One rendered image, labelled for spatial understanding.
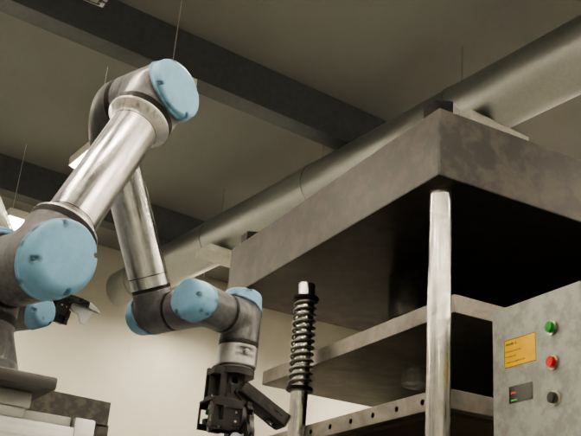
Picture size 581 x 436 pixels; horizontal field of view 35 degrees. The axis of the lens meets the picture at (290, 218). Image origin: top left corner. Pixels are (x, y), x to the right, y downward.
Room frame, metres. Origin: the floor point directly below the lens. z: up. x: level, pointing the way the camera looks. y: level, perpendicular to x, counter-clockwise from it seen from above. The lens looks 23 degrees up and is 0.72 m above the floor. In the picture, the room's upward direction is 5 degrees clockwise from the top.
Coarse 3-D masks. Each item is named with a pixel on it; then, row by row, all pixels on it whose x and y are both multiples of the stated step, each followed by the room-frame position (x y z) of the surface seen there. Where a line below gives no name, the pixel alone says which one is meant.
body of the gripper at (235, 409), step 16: (208, 368) 1.70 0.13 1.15; (224, 368) 1.68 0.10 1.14; (240, 368) 1.68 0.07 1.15; (208, 384) 1.69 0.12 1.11; (224, 384) 1.68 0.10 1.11; (240, 384) 1.70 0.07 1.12; (208, 400) 1.68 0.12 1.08; (224, 400) 1.67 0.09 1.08; (240, 400) 1.70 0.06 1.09; (208, 416) 1.68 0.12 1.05; (224, 416) 1.67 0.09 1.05; (240, 416) 1.69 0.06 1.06; (208, 432) 1.72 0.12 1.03; (224, 432) 1.72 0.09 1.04; (240, 432) 1.70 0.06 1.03
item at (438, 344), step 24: (432, 192) 2.20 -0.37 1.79; (432, 216) 2.20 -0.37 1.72; (432, 240) 2.20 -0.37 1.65; (432, 264) 2.20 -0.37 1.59; (432, 288) 2.20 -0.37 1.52; (432, 312) 2.20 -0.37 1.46; (432, 336) 2.20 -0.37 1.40; (432, 360) 2.20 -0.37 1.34; (432, 384) 2.20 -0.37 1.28; (432, 408) 2.20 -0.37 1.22; (432, 432) 2.20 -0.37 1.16
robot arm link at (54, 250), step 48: (144, 96) 1.41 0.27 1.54; (192, 96) 1.47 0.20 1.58; (96, 144) 1.39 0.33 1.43; (144, 144) 1.43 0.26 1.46; (96, 192) 1.36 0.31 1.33; (0, 240) 1.34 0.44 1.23; (48, 240) 1.28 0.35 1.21; (96, 240) 1.37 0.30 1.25; (0, 288) 1.35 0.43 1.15; (48, 288) 1.31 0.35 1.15
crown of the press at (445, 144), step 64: (448, 128) 2.15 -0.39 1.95; (320, 192) 2.69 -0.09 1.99; (384, 192) 2.36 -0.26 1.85; (512, 192) 2.24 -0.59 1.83; (576, 192) 2.35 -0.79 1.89; (256, 256) 3.09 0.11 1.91; (320, 256) 2.78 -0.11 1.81; (384, 256) 2.73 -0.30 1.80; (512, 256) 2.64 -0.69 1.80; (576, 256) 2.60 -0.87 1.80; (320, 320) 3.45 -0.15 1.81; (384, 320) 3.39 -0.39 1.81
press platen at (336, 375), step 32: (416, 320) 2.43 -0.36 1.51; (480, 320) 2.33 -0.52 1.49; (320, 352) 2.90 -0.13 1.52; (352, 352) 2.74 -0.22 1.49; (384, 352) 2.71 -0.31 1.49; (416, 352) 2.68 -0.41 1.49; (480, 352) 2.63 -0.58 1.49; (320, 384) 3.18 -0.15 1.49; (352, 384) 3.14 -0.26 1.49; (384, 384) 3.11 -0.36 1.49; (480, 384) 3.00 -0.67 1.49
